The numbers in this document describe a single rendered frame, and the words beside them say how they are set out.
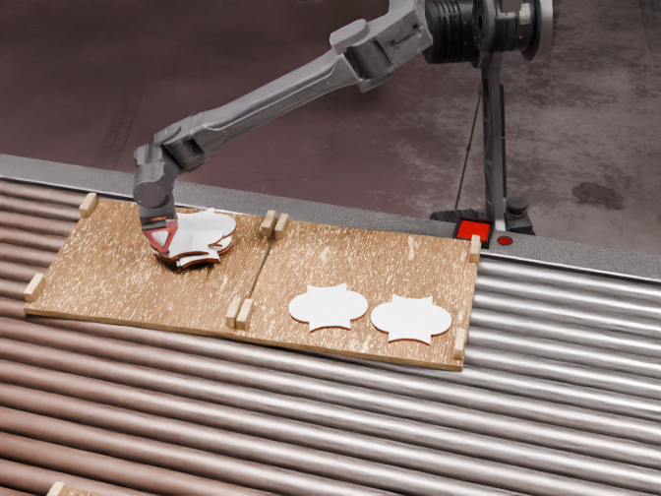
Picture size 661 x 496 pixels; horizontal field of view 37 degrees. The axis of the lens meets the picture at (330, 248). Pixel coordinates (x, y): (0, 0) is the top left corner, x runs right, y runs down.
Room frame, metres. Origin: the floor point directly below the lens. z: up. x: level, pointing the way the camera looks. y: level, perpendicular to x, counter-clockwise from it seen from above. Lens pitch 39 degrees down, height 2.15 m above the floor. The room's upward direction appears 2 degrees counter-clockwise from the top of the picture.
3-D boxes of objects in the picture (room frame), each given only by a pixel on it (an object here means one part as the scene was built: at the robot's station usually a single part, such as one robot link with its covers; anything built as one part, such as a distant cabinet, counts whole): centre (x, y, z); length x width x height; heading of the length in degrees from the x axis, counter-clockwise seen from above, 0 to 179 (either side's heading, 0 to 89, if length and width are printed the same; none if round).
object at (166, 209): (1.49, 0.33, 1.10); 0.10 x 0.07 x 0.07; 13
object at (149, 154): (1.48, 0.33, 1.16); 0.07 x 0.06 x 0.07; 6
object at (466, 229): (1.56, -0.29, 0.92); 0.06 x 0.06 x 0.01; 73
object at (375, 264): (1.39, -0.06, 0.93); 0.41 x 0.35 x 0.02; 77
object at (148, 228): (1.47, 0.32, 1.03); 0.07 x 0.07 x 0.09; 13
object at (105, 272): (1.49, 0.34, 0.93); 0.41 x 0.35 x 0.02; 78
